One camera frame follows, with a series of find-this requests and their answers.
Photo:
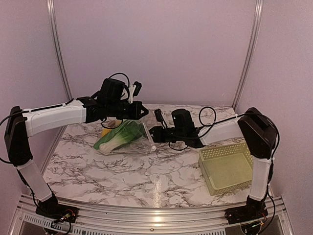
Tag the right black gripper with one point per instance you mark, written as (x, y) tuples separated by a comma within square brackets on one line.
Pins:
[(157, 135)]

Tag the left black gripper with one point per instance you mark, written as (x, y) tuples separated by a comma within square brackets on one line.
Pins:
[(135, 114)]

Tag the green fake bok choy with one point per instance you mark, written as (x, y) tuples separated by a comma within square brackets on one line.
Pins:
[(127, 132)]

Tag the clear zip top bag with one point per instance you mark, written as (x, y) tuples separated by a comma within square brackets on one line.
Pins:
[(143, 145)]

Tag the pale green plastic basket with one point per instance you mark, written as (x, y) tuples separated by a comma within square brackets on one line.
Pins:
[(226, 168)]

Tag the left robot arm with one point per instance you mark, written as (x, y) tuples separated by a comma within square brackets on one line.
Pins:
[(114, 99)]

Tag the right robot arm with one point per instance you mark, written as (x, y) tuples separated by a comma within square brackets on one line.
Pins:
[(259, 132)]

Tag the brown fake potato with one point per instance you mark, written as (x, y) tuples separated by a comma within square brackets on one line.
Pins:
[(113, 123)]

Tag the yellow fake lemon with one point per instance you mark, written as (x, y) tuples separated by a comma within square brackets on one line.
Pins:
[(105, 132)]

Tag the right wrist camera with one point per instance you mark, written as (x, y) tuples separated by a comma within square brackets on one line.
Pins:
[(160, 118)]

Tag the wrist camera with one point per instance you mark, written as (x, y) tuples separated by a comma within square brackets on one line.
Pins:
[(160, 118), (134, 90)]

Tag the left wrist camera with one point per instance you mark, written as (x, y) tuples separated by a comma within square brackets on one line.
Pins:
[(134, 90)]

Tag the aluminium front rail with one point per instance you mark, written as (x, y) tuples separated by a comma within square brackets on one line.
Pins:
[(97, 219)]

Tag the right aluminium frame post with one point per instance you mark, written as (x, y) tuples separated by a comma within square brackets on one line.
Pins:
[(250, 51)]

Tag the aluminium frame post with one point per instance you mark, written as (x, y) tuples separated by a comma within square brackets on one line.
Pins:
[(250, 51), (57, 47)]

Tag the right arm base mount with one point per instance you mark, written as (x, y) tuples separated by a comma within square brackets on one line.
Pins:
[(244, 213)]

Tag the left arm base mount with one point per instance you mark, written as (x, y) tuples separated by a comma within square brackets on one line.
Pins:
[(59, 213)]

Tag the left aluminium frame post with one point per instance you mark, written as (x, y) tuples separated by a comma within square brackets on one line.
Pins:
[(57, 47)]

